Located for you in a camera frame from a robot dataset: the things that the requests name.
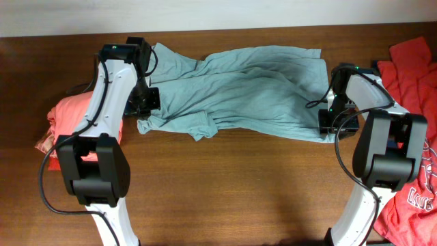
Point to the light grey-blue t-shirt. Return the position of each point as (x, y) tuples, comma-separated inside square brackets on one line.
[(264, 89)]

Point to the folded pink shirt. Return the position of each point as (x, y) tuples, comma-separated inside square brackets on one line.
[(63, 119)]

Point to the navy blue garment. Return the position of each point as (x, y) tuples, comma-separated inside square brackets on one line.
[(374, 64)]

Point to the red printed t-shirt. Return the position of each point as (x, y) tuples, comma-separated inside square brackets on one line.
[(409, 218)]

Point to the folded red shirt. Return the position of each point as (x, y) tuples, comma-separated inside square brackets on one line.
[(53, 164)]

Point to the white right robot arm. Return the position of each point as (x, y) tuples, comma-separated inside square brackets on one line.
[(388, 152)]

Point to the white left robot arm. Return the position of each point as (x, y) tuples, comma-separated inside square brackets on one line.
[(93, 166)]

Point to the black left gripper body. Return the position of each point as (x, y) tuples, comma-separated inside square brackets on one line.
[(144, 100)]

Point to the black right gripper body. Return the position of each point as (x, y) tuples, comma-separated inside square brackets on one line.
[(329, 119)]

